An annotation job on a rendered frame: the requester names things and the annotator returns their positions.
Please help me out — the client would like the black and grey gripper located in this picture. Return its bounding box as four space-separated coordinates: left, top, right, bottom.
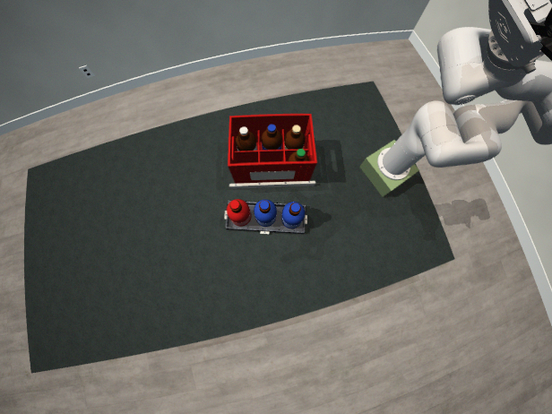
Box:
488 0 552 66

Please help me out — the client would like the blue bottle with brown band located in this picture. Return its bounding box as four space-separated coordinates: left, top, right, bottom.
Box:
281 202 305 229

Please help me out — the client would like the red bottle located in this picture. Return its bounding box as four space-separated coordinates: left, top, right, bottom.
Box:
227 199 252 227

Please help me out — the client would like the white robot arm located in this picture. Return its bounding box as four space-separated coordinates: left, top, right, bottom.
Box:
377 27 552 180

